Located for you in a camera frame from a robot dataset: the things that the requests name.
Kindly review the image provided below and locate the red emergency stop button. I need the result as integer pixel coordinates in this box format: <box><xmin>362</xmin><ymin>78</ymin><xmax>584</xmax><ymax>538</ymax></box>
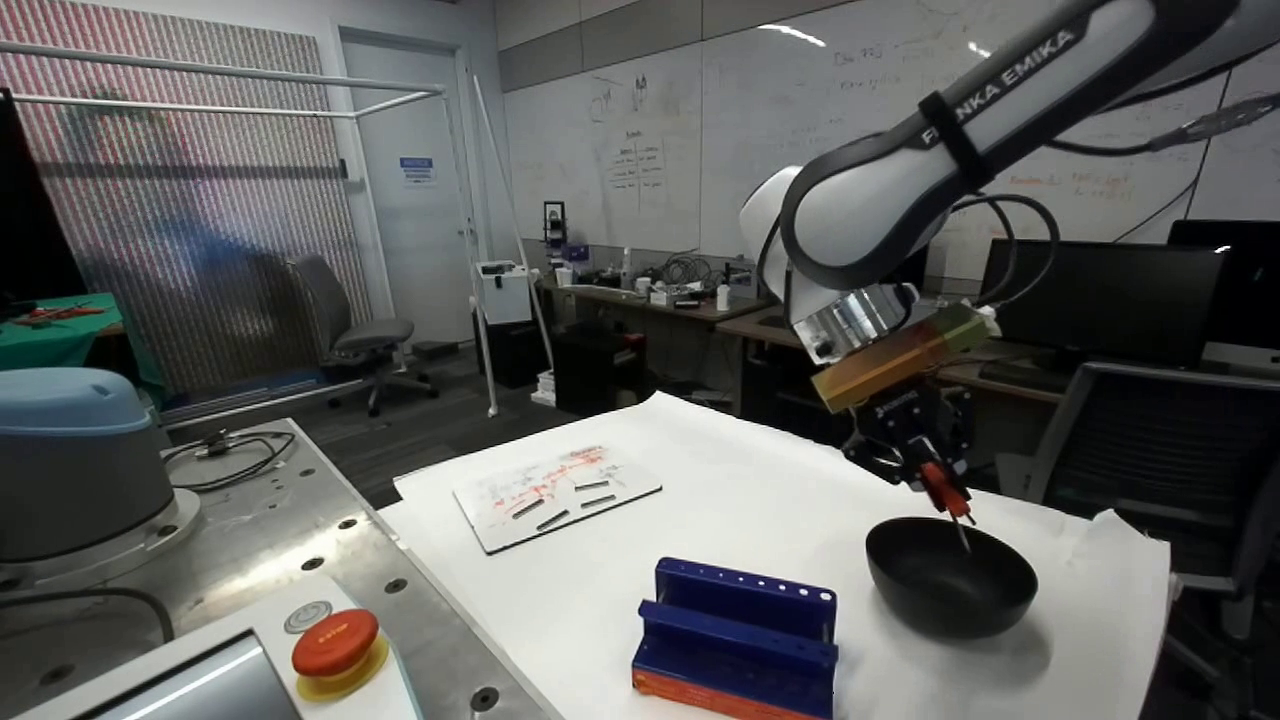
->
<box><xmin>288</xmin><ymin>605</ymin><xmax>389</xmax><ymax>701</ymax></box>

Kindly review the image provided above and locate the cluttered wooden desk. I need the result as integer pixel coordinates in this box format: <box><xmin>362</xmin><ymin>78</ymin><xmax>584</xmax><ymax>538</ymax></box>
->
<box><xmin>537</xmin><ymin>263</ymin><xmax>808</xmax><ymax>422</ymax></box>

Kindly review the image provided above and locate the white control box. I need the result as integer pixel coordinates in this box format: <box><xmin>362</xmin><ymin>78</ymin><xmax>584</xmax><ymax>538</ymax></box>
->
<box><xmin>14</xmin><ymin>585</ymin><xmax>433</xmax><ymax>720</ymax></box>

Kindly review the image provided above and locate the grey cable on plate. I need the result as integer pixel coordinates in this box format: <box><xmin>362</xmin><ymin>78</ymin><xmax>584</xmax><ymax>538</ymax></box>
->
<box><xmin>158</xmin><ymin>422</ymin><xmax>302</xmax><ymax>498</ymax></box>

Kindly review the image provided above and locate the black computer monitor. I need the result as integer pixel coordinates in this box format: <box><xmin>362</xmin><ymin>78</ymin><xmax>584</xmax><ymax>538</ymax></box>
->
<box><xmin>1165</xmin><ymin>215</ymin><xmax>1280</xmax><ymax>358</ymax></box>
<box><xmin>975</xmin><ymin>238</ymin><xmax>1231</xmax><ymax>371</ymax></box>

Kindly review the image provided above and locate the blue-grey dome robot base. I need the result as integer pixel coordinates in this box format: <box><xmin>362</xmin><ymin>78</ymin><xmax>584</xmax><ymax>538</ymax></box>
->
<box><xmin>0</xmin><ymin>363</ymin><xmax>205</xmax><ymax>572</ymax></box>

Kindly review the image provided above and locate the green covered table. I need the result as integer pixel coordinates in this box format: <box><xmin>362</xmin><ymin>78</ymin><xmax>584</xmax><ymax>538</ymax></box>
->
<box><xmin>0</xmin><ymin>288</ymin><xmax>134</xmax><ymax>375</ymax></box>

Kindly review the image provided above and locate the metal base plate with holes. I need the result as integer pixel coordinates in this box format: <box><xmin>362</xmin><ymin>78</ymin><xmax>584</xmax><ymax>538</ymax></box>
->
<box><xmin>0</xmin><ymin>418</ymin><xmax>563</xmax><ymax>720</ymax></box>

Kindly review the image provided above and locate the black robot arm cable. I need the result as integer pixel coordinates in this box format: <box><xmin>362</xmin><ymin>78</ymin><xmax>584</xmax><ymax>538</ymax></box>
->
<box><xmin>950</xmin><ymin>83</ymin><xmax>1280</xmax><ymax>313</ymax></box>

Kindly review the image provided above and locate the blue plastic holder rack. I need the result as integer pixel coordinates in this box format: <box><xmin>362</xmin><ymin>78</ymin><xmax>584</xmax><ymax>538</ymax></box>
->
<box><xmin>629</xmin><ymin>551</ymin><xmax>843</xmax><ymax>720</ymax></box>

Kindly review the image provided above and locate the printed white paper card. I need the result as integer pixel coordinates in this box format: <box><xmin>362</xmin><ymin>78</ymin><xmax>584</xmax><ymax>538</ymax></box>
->
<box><xmin>449</xmin><ymin>441</ymin><xmax>667</xmax><ymax>559</ymax></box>

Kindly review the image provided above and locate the wrist camera mount block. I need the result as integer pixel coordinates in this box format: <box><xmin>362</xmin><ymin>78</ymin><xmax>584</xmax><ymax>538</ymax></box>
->
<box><xmin>808</xmin><ymin>300</ymin><xmax>1003</xmax><ymax>418</ymax></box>

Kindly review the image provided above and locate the grey office chair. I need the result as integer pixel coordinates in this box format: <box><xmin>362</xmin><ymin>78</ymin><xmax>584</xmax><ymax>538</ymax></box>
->
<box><xmin>282</xmin><ymin>252</ymin><xmax>444</xmax><ymax>422</ymax></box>

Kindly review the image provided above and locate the black bowl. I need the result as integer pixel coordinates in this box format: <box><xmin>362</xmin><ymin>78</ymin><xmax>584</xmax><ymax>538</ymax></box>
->
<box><xmin>859</xmin><ymin>514</ymin><xmax>1041</xmax><ymax>640</ymax></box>

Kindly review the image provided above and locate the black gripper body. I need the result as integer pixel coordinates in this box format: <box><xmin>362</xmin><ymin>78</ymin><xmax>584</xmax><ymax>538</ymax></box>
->
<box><xmin>840</xmin><ymin>380</ymin><xmax>971</xmax><ymax>488</ymax></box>

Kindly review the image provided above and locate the white door with sign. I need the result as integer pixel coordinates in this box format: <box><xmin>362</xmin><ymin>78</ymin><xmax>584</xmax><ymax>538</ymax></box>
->
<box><xmin>335</xmin><ymin>28</ymin><xmax>489</xmax><ymax>354</ymax></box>

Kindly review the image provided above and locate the red marker-shaped object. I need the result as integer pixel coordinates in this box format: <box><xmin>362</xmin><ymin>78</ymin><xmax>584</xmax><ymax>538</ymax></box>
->
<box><xmin>918</xmin><ymin>458</ymin><xmax>982</xmax><ymax>557</ymax></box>

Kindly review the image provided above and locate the black mesh office chair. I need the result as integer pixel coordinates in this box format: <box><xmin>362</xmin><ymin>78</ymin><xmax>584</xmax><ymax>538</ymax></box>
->
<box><xmin>1021</xmin><ymin>358</ymin><xmax>1280</xmax><ymax>720</ymax></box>

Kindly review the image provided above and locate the white box on stand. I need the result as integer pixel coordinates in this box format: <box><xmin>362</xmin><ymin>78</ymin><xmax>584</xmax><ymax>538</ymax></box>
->
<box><xmin>470</xmin><ymin>255</ymin><xmax>542</xmax><ymax>334</ymax></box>

